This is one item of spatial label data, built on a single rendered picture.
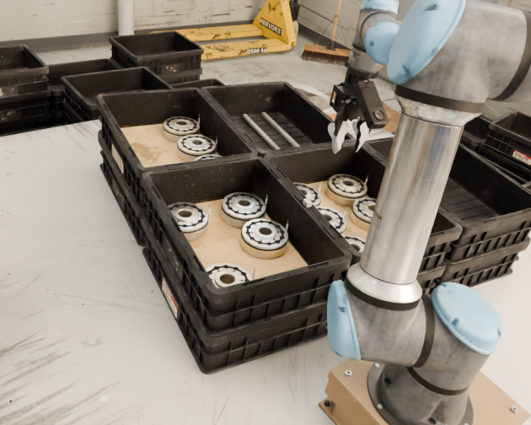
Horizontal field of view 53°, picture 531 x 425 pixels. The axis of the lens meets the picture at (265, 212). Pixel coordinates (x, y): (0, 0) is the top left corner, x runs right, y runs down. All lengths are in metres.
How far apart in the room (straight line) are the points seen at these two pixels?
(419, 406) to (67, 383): 0.62
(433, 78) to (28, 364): 0.86
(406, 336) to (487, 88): 0.37
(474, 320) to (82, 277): 0.83
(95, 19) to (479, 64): 3.99
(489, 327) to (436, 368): 0.10
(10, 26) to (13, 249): 3.09
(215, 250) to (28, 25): 3.40
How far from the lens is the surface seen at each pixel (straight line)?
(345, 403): 1.02
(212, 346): 1.03
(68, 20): 4.46
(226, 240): 1.18
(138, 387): 1.08
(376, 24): 1.11
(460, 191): 1.60
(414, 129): 0.74
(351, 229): 1.29
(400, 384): 0.96
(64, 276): 1.29
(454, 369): 0.90
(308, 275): 1.00
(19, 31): 4.37
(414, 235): 0.77
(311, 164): 1.39
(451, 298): 0.88
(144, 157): 1.45
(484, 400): 1.10
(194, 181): 1.24
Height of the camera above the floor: 1.57
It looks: 35 degrees down
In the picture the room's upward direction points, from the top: 10 degrees clockwise
